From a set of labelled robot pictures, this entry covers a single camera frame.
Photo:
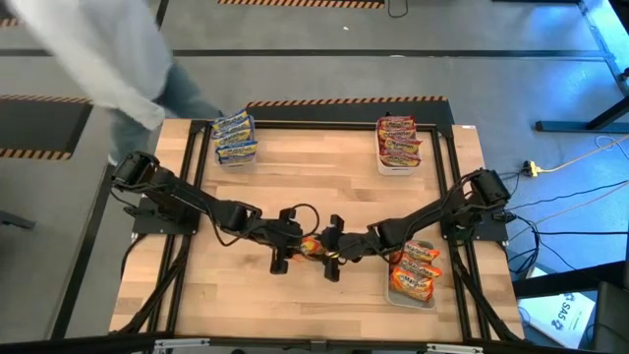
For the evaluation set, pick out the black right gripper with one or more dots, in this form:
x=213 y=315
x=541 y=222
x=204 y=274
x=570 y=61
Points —
x=346 y=246

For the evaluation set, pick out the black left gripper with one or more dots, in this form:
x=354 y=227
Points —
x=280 y=236

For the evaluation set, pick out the red beef ramen pack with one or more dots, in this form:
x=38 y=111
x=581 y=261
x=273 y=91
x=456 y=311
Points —
x=400 y=145
x=399 y=159
x=397 y=134
x=395 y=121

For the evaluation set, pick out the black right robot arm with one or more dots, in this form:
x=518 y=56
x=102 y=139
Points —
x=422 y=216

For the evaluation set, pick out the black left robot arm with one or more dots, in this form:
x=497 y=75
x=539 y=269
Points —
x=196 y=199

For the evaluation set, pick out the translucent white bin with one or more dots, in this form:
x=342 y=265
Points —
x=236 y=167

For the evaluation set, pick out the grey plastic bin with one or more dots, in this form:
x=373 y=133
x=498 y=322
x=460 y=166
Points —
x=403 y=302

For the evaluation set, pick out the white bin with red label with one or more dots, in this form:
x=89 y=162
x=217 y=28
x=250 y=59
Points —
x=393 y=170

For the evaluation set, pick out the black striped-edge floor mat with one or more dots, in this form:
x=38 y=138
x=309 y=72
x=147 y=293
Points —
x=344 y=112
x=295 y=3
x=39 y=128

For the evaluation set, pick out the black beam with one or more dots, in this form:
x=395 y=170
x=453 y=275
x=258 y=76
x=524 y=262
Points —
x=565 y=282

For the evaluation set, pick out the black rig bar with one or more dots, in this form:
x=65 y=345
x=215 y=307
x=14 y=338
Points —
x=74 y=344

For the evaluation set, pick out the white SA5 sign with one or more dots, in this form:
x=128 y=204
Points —
x=560 y=314

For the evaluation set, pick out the person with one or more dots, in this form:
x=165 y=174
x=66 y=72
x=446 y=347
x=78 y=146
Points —
x=98 y=59

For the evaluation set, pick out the black stand foot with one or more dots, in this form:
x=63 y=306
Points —
x=17 y=221

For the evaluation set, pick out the dark grey box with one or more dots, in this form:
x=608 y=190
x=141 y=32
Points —
x=611 y=319

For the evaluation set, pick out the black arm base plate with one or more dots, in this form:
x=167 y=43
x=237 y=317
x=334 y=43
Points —
x=147 y=226
x=491 y=233

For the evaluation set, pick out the silver bracket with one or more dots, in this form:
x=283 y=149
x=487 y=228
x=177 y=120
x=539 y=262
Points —
x=454 y=348
x=182 y=344

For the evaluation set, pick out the black desk frame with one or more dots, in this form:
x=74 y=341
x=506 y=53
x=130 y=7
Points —
x=565 y=126

